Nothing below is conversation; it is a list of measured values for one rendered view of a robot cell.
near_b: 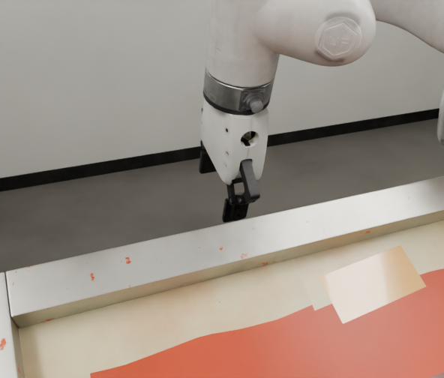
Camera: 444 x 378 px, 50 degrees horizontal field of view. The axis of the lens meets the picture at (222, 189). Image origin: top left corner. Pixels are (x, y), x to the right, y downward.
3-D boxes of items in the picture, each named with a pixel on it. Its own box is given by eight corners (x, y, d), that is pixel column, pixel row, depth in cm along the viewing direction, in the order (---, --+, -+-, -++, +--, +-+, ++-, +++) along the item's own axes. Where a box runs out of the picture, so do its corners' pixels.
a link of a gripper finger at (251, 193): (265, 178, 51) (256, 211, 55) (238, 130, 55) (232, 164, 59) (255, 181, 50) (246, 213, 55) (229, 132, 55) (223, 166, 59)
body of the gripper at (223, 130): (289, 106, 50) (270, 183, 58) (251, 56, 56) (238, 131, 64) (222, 116, 47) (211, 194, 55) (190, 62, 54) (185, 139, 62)
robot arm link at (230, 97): (293, 91, 48) (287, 114, 50) (258, 48, 54) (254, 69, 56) (224, 100, 46) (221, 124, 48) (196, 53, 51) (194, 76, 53)
